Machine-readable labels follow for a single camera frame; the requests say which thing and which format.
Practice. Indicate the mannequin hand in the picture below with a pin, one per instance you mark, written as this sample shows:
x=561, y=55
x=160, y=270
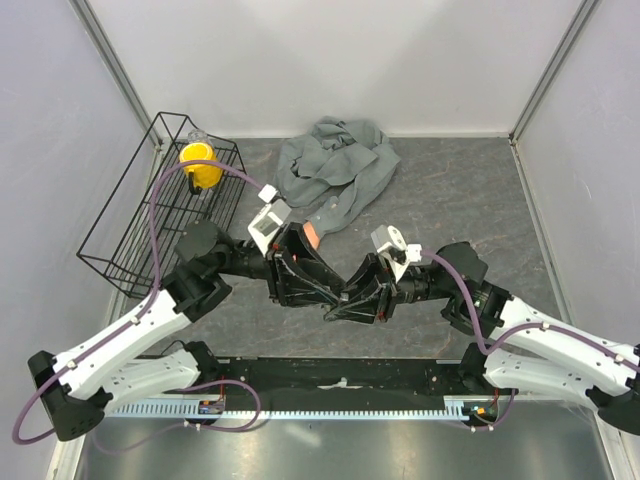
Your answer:
x=311, y=235

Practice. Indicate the black wire basket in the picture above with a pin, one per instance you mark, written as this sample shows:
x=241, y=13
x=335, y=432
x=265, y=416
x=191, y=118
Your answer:
x=117, y=246

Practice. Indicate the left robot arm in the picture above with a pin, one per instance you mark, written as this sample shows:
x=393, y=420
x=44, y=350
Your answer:
x=79, y=386

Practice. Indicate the yellow cup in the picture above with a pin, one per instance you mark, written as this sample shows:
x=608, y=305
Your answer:
x=200, y=172

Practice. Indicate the grey shirt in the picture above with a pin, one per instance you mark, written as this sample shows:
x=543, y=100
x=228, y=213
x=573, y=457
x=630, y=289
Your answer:
x=355, y=156

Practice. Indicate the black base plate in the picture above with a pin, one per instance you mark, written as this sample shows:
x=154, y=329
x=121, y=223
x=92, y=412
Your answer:
x=426, y=377

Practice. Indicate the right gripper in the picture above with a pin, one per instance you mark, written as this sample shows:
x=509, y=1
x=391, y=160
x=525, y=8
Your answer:
x=375, y=276

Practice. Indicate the slotted cable duct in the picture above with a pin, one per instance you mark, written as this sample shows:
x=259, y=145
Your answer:
x=325, y=405

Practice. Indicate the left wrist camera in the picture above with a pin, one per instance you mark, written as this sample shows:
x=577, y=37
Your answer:
x=266, y=224

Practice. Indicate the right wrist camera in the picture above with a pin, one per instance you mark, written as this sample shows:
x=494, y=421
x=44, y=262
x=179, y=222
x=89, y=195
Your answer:
x=389, y=243

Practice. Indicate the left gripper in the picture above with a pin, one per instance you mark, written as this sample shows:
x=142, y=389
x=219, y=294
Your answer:
x=289, y=277

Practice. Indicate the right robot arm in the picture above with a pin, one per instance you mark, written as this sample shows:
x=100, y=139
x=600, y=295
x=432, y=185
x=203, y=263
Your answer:
x=516, y=346

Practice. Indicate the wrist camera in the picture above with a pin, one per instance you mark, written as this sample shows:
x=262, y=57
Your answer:
x=266, y=224
x=389, y=243

